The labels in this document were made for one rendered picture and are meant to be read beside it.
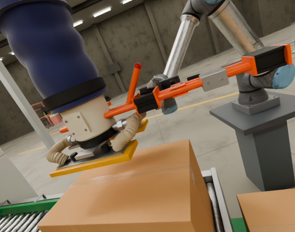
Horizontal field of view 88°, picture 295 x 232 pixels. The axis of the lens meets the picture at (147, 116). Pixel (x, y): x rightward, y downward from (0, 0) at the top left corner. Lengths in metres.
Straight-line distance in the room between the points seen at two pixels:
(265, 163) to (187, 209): 1.12
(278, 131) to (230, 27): 0.83
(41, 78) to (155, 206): 0.52
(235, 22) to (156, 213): 0.91
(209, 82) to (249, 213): 0.68
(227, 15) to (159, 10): 13.55
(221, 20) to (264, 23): 14.55
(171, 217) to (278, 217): 0.58
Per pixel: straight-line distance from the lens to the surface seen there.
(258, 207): 0.99
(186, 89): 0.49
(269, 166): 1.58
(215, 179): 1.03
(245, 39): 1.03
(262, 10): 15.52
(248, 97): 1.32
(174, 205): 0.52
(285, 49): 0.53
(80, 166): 0.59
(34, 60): 0.58
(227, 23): 0.99
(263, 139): 1.42
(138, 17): 14.23
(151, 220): 0.52
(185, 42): 1.01
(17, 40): 0.60
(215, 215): 0.97
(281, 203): 1.02
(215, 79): 0.49
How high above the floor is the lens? 1.33
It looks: 17 degrees down
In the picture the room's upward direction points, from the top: 23 degrees counter-clockwise
